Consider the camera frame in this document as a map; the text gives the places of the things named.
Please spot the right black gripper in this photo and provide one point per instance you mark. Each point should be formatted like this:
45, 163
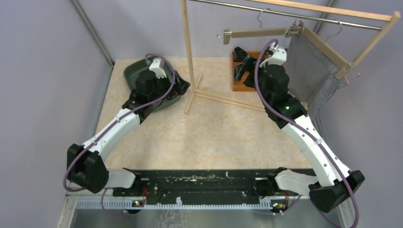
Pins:
248, 65

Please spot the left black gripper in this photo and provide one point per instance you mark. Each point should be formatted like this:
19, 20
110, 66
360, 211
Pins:
180, 86

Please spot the wooden clip hanger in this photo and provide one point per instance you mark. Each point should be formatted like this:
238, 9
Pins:
299, 29
227, 35

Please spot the grey striped underwear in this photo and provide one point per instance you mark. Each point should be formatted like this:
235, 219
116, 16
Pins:
312, 75

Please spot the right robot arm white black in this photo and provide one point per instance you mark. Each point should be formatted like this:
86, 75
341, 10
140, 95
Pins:
333, 182

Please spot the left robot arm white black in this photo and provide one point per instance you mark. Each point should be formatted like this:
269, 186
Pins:
86, 169

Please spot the rolled black sock top-left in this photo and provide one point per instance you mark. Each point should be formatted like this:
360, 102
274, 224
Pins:
239, 54

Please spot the wooden compartment tray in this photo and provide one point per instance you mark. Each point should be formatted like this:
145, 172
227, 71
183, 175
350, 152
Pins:
238, 86

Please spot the green plastic basin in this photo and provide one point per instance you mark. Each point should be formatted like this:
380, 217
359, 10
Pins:
132, 72

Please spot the metal hanging rod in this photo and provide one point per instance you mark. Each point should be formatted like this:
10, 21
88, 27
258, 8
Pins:
297, 16

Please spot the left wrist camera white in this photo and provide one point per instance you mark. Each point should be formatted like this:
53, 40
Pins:
157, 66

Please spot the wooden clothes rack frame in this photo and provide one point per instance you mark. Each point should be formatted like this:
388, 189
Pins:
390, 21

